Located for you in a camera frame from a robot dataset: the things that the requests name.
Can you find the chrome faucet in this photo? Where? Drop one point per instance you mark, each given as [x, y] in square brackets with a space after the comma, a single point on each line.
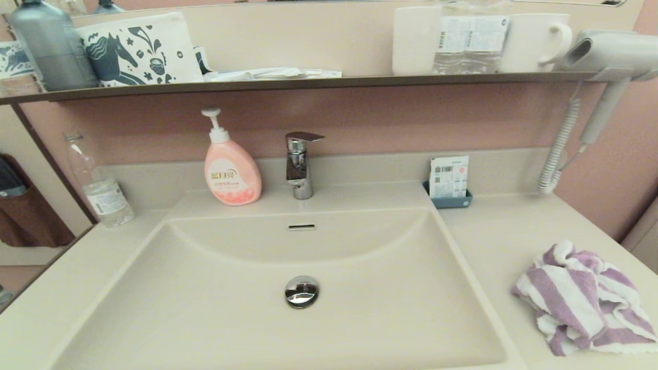
[299, 164]

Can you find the purple white striped towel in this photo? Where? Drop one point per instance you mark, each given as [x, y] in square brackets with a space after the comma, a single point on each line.
[570, 298]

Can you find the beige sink basin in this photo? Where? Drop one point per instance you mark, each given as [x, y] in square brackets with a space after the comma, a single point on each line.
[205, 308]

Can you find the pink soap pump bottle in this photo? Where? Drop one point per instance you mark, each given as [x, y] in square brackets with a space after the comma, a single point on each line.
[231, 174]

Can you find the chrome drain stopper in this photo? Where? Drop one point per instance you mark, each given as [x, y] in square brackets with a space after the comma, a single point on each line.
[302, 292]

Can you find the white printed packet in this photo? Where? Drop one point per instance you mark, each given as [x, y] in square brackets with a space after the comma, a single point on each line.
[449, 177]

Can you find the small blue tray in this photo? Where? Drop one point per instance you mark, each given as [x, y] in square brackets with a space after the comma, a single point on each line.
[452, 202]

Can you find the white wrapped packets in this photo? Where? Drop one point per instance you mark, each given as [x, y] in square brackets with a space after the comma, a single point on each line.
[267, 74]

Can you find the dark and white pouch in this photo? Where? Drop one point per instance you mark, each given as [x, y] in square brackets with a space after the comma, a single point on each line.
[201, 59]

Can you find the clear water bottle white label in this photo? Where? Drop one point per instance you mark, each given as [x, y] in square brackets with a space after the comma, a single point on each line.
[452, 41]
[491, 41]
[105, 198]

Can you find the white pouch horse print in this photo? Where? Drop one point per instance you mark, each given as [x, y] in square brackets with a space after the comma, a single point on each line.
[139, 51]

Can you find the grey bottle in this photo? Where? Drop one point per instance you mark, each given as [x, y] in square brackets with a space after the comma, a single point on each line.
[51, 46]

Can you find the grey hair dryer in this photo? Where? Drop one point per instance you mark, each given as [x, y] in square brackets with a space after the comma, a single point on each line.
[617, 51]

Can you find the brown wall shelf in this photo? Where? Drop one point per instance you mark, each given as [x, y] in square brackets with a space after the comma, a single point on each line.
[308, 82]

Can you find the brown mirror frame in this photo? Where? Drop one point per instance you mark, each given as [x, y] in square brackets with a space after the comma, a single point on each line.
[56, 164]

